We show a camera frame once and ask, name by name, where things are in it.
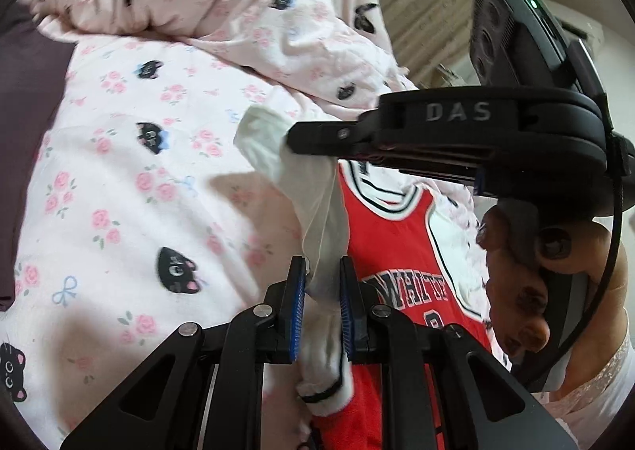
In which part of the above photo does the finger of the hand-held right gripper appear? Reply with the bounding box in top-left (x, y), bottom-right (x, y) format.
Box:
top-left (285, 106), bottom-right (382, 162)

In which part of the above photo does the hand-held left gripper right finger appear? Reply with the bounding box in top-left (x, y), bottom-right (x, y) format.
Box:
top-left (339, 254), bottom-right (579, 450)

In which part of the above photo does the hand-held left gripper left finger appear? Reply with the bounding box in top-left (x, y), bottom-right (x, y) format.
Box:
top-left (60, 255), bottom-right (307, 450)

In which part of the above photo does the red and white jersey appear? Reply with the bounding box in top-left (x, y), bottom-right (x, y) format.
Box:
top-left (233, 105), bottom-right (507, 450)

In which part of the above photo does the person's right forearm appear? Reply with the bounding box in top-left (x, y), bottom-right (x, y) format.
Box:
top-left (538, 216), bottom-right (635, 438)

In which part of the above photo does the person's right hand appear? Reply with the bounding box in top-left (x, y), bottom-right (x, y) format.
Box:
top-left (475, 208), bottom-right (552, 362)

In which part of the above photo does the pink cat print duvet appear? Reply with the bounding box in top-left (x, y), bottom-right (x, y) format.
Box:
top-left (20, 0), bottom-right (412, 116)

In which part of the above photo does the pink cat print bed cover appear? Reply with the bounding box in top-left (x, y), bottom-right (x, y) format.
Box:
top-left (0, 33), bottom-right (497, 446)

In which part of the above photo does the dark folded garment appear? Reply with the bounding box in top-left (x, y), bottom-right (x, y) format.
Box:
top-left (0, 0), bottom-right (75, 314)

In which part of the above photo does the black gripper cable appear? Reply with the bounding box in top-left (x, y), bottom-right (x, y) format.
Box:
top-left (526, 40), bottom-right (628, 394)

